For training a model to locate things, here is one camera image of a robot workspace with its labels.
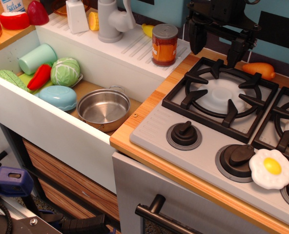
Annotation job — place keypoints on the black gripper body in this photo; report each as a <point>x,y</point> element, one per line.
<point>214,15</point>

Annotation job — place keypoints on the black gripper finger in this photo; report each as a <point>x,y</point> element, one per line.
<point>197,36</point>
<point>244,41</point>

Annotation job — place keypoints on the orange toy food can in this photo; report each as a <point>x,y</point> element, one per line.
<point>164,44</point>

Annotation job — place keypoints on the stainless steel pot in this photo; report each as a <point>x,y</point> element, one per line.
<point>104,109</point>

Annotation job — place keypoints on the orange toy carrot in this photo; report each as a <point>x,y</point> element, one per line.
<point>266,70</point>

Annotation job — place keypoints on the yellow toy banana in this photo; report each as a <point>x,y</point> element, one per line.
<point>148,29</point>

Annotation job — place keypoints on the black left burner grate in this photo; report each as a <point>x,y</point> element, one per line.
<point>224,99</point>

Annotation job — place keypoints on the black burner grate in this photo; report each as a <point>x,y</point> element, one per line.
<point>274,131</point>
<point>224,99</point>

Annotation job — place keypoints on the grey toy faucet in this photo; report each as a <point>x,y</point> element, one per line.
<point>113,22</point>

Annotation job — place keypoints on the black right burner grate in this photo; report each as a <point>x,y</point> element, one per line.
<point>274,131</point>

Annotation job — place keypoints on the black left stove knob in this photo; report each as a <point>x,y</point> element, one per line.
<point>184,136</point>

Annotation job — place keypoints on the yellow toy corn piece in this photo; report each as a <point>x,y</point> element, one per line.
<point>93,21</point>

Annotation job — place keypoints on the black middle stove knob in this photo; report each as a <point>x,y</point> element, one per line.
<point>233,162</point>

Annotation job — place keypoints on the white soap dispenser bottle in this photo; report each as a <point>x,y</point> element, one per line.
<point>76,16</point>

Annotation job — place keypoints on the toy fried egg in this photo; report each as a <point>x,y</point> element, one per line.
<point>269,169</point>

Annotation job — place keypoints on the green toy cabbage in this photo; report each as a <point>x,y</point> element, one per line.
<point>65,72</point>

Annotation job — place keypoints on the orange transparent bowl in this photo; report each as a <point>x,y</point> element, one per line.
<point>59,6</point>

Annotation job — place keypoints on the light blue toy bowl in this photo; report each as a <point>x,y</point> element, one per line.
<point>61,97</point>

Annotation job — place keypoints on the mint green toy cup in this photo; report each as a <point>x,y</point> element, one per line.
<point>31,61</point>

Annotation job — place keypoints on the red toy pepper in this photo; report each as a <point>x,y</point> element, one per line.
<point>40,77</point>

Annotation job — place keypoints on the dark red toy strawberry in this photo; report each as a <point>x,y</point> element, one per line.
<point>37,13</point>

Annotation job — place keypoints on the light green toy plate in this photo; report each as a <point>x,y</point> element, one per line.
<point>26,78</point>

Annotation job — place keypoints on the red toy cheese wheel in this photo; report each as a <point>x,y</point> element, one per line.
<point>14,20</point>

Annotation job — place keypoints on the toy milk carton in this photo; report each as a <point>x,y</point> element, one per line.
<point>13,5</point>

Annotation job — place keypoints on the green toy leafy vegetable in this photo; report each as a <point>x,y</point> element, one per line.
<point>13,79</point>

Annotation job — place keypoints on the blue clamp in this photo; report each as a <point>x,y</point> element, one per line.
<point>15,182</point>

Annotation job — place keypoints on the black oven door handle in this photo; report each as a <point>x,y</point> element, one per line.
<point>152,214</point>

